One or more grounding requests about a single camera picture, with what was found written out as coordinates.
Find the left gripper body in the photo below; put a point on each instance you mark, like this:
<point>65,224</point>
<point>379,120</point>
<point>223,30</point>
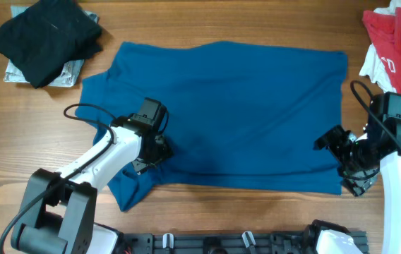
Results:
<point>156,153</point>

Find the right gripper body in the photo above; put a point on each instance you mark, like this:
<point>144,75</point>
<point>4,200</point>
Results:
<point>339,152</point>

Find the blue t-shirt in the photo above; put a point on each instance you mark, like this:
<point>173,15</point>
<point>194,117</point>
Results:
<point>240,115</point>

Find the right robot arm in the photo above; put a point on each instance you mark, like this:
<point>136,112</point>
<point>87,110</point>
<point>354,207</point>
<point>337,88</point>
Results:
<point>377,152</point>

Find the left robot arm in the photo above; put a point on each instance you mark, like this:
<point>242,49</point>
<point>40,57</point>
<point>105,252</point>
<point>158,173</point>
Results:
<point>58,207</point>

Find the white t-shirt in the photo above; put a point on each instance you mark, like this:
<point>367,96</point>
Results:
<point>373,66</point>

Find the folded black garment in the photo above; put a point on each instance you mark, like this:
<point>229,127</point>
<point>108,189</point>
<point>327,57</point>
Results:
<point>45,36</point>

